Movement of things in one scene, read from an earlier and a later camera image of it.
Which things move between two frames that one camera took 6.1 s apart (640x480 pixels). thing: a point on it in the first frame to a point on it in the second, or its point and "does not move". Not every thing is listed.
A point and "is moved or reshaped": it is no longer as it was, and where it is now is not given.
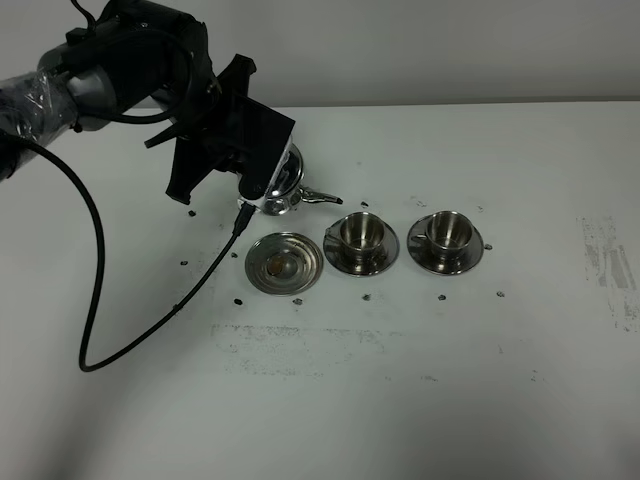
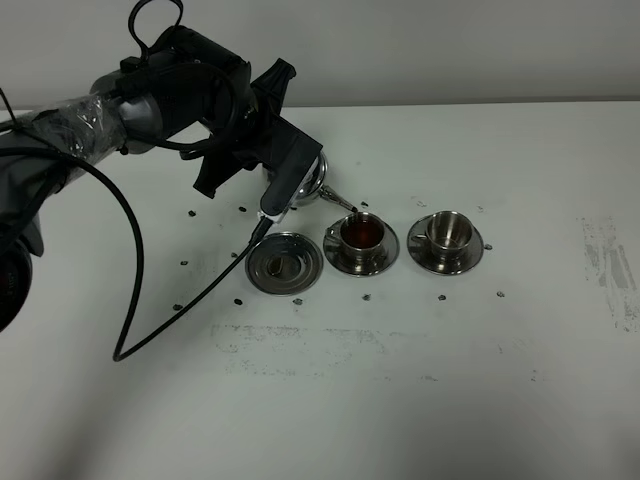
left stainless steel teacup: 360,235 does not move
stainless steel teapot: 285,191 is moved or reshaped
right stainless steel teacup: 448,234 does not move
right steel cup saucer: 421,253 does not move
